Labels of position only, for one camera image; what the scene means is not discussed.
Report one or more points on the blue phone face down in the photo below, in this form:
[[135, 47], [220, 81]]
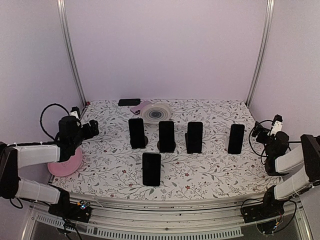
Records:
[[136, 128]]

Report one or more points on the white round dish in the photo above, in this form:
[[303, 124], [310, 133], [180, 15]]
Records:
[[155, 113]]

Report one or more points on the teal phone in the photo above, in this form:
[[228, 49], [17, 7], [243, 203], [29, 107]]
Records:
[[151, 169]]

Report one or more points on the right aluminium frame post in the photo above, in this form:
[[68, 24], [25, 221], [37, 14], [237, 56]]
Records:
[[270, 4]]

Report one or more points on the aluminium frame post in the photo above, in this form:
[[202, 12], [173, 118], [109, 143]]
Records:
[[270, 4], [62, 12]]

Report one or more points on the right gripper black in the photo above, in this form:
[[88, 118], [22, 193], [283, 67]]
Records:
[[258, 130]]

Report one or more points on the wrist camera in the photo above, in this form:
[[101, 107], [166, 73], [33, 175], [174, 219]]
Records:
[[276, 125], [75, 111]]

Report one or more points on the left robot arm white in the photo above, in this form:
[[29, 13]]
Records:
[[22, 165]]

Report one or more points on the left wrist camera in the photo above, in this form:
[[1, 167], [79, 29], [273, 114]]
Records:
[[75, 111]]

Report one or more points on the small black phone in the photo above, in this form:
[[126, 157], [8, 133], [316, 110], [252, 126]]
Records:
[[195, 127]]

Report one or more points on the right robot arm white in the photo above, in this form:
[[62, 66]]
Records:
[[297, 162]]

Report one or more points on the floral table mat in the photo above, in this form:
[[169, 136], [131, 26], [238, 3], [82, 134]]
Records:
[[111, 168]]

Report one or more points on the black round folding stand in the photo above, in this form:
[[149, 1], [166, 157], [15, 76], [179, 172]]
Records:
[[139, 143]]

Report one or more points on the pink round object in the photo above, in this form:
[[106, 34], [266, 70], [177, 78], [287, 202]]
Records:
[[66, 168]]

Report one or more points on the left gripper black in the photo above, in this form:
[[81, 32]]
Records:
[[90, 133]]

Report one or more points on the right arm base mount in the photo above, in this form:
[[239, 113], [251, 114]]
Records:
[[269, 207]]

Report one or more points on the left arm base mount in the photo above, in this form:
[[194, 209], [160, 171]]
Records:
[[80, 211]]

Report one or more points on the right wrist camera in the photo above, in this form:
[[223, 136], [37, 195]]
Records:
[[276, 125]]

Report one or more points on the left aluminium frame post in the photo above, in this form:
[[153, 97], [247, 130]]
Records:
[[62, 12]]

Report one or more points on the pink phone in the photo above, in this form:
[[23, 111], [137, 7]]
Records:
[[137, 109]]

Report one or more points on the black clamp phone stand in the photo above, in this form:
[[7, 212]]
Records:
[[194, 143]]

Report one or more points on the front aluminium rail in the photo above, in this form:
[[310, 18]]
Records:
[[203, 219]]

